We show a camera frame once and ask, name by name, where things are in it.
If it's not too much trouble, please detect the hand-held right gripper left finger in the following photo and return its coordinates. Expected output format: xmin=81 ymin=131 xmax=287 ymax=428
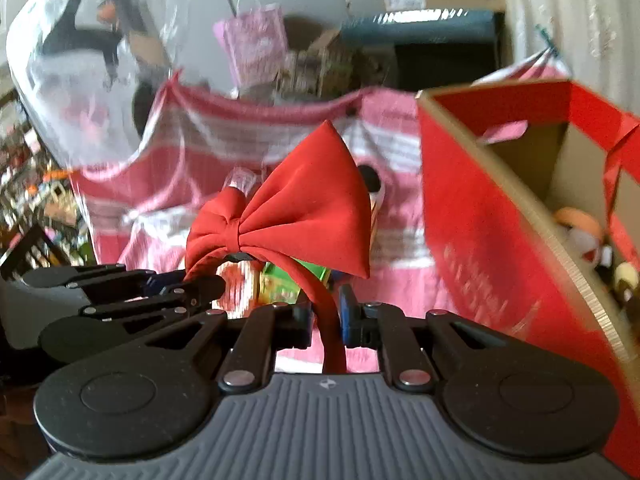
xmin=150 ymin=303 xmax=313 ymax=393

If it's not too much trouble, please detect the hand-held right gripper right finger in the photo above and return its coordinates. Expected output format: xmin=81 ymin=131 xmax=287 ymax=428
xmin=339 ymin=285 xmax=506 ymax=393

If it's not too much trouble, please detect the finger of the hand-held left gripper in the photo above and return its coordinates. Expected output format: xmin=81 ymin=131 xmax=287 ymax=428
xmin=22 ymin=262 xmax=188 ymax=306
xmin=82 ymin=276 xmax=227 ymax=341

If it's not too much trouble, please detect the red bow headband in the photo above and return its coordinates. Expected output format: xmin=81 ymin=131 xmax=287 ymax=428
xmin=185 ymin=120 xmax=373 ymax=376

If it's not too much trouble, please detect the red cardboard box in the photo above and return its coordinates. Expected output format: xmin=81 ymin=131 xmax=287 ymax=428
xmin=416 ymin=80 xmax=640 ymax=466

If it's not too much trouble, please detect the pink plastic toy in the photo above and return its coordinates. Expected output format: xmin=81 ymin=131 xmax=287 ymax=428
xmin=479 ymin=119 xmax=529 ymax=145

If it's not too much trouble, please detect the red patterned packet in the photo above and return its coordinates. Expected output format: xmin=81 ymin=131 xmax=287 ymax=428
xmin=214 ymin=261 xmax=262 ymax=320

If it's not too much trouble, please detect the dark wooden chair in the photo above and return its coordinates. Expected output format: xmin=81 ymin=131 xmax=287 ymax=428
xmin=0 ymin=224 xmax=68 ymax=282

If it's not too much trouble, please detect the clear printed plastic bag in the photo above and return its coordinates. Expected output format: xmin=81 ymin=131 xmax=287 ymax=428
xmin=222 ymin=165 xmax=263 ymax=201

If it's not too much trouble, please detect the black and white plush toy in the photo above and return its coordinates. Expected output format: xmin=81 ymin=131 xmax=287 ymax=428
xmin=357 ymin=165 xmax=388 ymax=221

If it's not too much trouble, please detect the large clear plastic cover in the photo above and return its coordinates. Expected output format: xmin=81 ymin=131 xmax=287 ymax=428
xmin=7 ymin=0 xmax=198 ymax=173

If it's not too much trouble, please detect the pile of assorted boxes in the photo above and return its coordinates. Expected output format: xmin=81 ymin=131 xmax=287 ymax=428
xmin=277 ymin=29 xmax=398 ymax=102

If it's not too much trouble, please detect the orange and white plush toy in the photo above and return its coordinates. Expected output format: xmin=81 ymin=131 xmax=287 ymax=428
xmin=554 ymin=206 xmax=615 ymax=267

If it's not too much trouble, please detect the pink paper gift bag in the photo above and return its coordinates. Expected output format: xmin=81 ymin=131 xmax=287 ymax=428
xmin=214 ymin=0 xmax=289 ymax=87

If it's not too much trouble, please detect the dark teal cabinet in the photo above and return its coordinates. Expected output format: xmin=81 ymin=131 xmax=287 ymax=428
xmin=341 ymin=9 xmax=503 ymax=88

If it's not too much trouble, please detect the white lace curtain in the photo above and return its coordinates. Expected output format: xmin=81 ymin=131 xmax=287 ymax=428
xmin=502 ymin=0 xmax=640 ymax=83

